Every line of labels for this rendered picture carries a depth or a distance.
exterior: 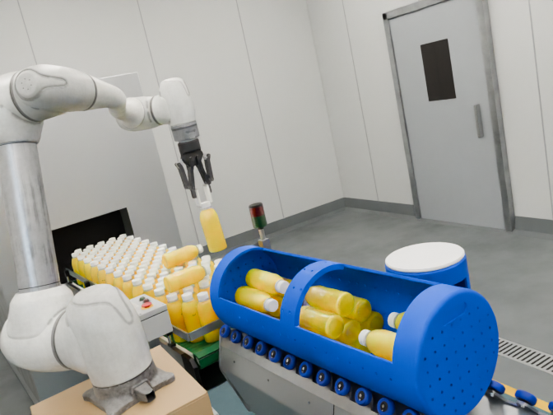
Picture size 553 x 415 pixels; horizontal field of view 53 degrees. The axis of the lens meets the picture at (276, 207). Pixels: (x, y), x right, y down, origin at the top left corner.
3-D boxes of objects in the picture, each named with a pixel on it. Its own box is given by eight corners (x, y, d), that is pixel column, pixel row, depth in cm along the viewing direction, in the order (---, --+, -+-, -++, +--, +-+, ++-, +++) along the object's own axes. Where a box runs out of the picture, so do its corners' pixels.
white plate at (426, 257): (369, 259, 205) (370, 263, 205) (419, 276, 180) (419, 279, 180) (427, 237, 216) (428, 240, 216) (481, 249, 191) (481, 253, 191)
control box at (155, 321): (146, 342, 184) (138, 314, 182) (126, 328, 200) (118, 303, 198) (174, 330, 189) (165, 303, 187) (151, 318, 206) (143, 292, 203)
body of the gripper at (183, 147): (181, 142, 185) (188, 169, 187) (202, 136, 189) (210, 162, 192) (172, 143, 191) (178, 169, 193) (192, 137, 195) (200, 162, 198)
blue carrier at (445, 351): (429, 448, 113) (406, 323, 107) (220, 342, 185) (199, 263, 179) (508, 382, 129) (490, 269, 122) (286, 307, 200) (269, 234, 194)
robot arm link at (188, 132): (201, 119, 188) (205, 137, 189) (188, 121, 195) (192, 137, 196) (177, 126, 183) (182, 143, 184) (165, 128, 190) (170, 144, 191)
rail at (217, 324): (191, 341, 190) (189, 333, 189) (190, 340, 191) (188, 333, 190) (282, 297, 211) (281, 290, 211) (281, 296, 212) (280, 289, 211)
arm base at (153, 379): (118, 426, 123) (111, 405, 122) (81, 398, 140) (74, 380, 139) (186, 383, 134) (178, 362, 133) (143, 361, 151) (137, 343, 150)
